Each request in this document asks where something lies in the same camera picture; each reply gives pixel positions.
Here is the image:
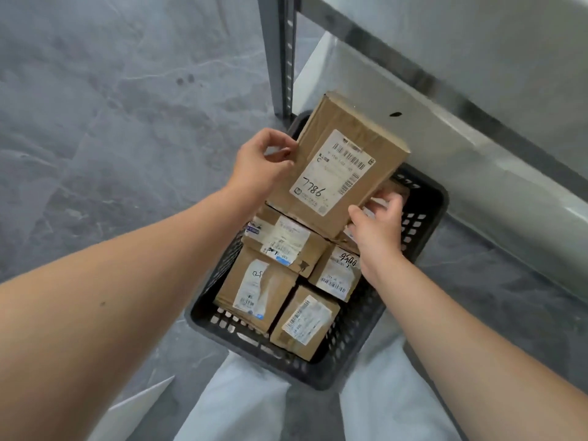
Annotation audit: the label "person's right hand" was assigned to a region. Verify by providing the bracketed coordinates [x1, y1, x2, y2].
[347, 187, 406, 291]

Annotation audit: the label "person's left hand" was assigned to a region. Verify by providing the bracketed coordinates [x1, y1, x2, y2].
[226, 127, 300, 203]

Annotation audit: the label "black plastic basket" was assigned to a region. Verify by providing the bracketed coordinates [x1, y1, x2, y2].
[184, 110, 450, 392]

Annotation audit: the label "cardboard parcel marked 9540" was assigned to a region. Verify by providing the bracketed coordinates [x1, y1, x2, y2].
[308, 245, 364, 303]

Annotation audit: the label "tall narrow cardboard parcel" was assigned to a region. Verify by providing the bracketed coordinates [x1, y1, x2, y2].
[242, 204, 330, 279]

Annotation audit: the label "large parcel torn label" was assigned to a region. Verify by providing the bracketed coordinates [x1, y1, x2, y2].
[214, 245, 300, 337]

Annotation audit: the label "person's right forearm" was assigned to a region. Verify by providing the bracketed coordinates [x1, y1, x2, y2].
[363, 257, 588, 441]

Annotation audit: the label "person's left forearm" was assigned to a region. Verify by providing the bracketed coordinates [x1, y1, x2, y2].
[0, 187, 263, 441]

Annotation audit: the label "person's white trousers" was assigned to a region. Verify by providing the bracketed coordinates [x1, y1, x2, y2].
[173, 334, 462, 441]

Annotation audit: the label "white flat board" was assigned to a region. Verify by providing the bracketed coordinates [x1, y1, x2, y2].
[87, 375, 176, 441]

